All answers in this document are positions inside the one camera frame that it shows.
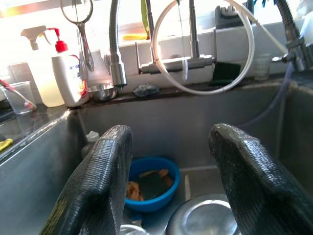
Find blue bottle brush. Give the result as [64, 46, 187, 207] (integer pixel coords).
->
[246, 0, 276, 8]

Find black knife sharpener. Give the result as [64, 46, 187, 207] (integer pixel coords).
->
[214, 4, 245, 29]

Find clear plastic cup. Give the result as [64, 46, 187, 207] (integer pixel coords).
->
[1, 81, 37, 116]

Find clear plastic bottle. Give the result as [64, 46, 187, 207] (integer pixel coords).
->
[80, 131, 101, 160]

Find white red pump bottle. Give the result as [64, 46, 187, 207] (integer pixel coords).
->
[46, 27, 90, 108]

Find blue plastic bowl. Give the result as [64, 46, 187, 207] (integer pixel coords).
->
[124, 156, 181, 213]

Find small clear cup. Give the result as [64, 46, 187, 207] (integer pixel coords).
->
[253, 53, 271, 81]

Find orange food scraps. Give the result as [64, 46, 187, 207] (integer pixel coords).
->
[126, 180, 145, 201]

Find small steel bowl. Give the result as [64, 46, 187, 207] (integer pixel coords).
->
[165, 193, 242, 235]

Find yellow flat item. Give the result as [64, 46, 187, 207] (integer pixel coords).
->
[122, 34, 149, 42]

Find steel hose valve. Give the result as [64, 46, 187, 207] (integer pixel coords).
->
[271, 36, 313, 73]

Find clear spray bottle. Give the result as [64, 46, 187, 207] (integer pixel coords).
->
[21, 25, 66, 108]

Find stainless steel sink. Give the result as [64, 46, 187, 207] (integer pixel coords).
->
[0, 80, 313, 235]

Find red handled brush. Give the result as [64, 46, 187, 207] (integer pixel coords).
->
[0, 78, 37, 111]

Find steel flexible ribbed hose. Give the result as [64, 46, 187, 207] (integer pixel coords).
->
[276, 0, 303, 45]

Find white looped water hose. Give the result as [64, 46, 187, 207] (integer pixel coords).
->
[151, 0, 289, 95]

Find tiny steel bowl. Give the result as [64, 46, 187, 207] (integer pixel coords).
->
[87, 84, 118, 102]

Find steel filter tap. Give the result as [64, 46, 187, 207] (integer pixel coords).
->
[135, 0, 217, 75]

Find green scouring pad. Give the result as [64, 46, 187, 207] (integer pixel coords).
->
[209, 61, 242, 87]

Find steel wire skimmer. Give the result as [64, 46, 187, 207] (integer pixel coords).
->
[60, 0, 95, 72]

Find clear thin tube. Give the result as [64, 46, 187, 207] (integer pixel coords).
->
[241, 62, 295, 128]

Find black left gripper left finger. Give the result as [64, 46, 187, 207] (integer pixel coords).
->
[40, 124, 134, 235]

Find grey scrub ball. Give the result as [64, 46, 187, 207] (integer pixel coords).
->
[133, 83, 160, 97]

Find steel gooseneck spring faucet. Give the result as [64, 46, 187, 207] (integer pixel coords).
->
[108, 0, 128, 87]

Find green orange sponge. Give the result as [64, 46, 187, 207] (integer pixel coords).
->
[138, 170, 174, 201]

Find yellow cleaning cloth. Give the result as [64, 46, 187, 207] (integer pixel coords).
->
[0, 138, 13, 153]

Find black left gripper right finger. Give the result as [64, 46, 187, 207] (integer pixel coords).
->
[208, 122, 313, 235]

